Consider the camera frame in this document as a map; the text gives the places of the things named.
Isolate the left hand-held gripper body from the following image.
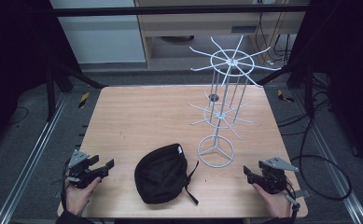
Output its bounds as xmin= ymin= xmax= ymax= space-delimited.
xmin=64 ymin=149 xmax=104 ymax=189

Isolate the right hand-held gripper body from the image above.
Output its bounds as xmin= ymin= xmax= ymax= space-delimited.
xmin=253 ymin=156 xmax=300 ymax=195

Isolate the person's left hand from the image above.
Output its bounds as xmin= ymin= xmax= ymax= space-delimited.
xmin=63 ymin=175 xmax=103 ymax=217

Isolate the person's right hand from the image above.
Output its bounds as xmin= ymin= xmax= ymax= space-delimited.
xmin=251 ymin=182 xmax=294 ymax=219

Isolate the yellow black tape marker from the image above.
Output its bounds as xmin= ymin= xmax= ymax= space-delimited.
xmin=276 ymin=89 xmax=295 ymax=104
xmin=77 ymin=91 xmax=91 ymax=109

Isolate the black metal stand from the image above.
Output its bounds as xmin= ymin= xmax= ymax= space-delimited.
xmin=256 ymin=59 xmax=316 ymax=119
xmin=44 ymin=61 xmax=106 ymax=123

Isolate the white cabinet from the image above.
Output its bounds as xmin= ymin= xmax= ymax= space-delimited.
xmin=49 ymin=0 xmax=147 ymax=65

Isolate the dark curtain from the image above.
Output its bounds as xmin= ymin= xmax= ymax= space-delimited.
xmin=0 ymin=0 xmax=81 ymax=153
xmin=289 ymin=0 xmax=363 ymax=174

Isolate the wooden desk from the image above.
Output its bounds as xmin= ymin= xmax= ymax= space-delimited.
xmin=133 ymin=0 xmax=310 ymax=69

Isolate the black looped floor cable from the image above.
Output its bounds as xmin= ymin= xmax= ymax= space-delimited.
xmin=298 ymin=117 xmax=354 ymax=202

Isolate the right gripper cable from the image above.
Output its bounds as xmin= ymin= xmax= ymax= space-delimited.
xmin=283 ymin=183 xmax=312 ymax=224

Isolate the aluminium floor rail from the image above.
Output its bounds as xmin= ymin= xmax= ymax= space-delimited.
xmin=0 ymin=92 xmax=70 ymax=224
xmin=290 ymin=89 xmax=363 ymax=224

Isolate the black cap with strap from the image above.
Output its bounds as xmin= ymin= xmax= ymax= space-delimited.
xmin=133 ymin=143 xmax=200 ymax=206

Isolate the white wire display rack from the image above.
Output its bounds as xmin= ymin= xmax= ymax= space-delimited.
xmin=188 ymin=35 xmax=282 ymax=169

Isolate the bundle of desk cables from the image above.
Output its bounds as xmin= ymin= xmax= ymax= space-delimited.
xmin=254 ymin=11 xmax=293 ymax=67

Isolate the black frame crossbar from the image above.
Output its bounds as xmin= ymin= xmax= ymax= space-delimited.
xmin=52 ymin=4 xmax=310 ymax=18

